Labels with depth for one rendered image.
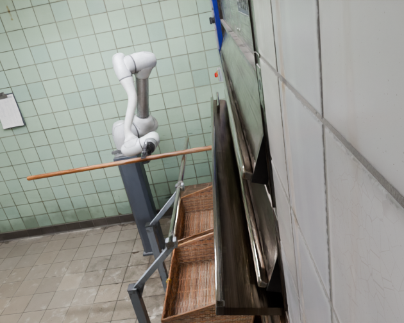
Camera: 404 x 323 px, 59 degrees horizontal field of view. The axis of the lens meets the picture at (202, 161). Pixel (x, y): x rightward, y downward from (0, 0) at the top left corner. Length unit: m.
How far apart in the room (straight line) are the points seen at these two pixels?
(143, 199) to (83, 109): 1.09
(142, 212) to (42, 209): 1.42
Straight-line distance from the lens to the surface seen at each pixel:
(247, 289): 0.88
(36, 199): 4.21
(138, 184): 3.05
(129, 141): 2.58
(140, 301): 1.71
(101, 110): 3.55
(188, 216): 2.70
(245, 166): 0.66
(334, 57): 0.19
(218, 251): 0.94
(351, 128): 0.18
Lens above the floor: 2.02
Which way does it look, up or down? 24 degrees down
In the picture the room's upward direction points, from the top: 11 degrees counter-clockwise
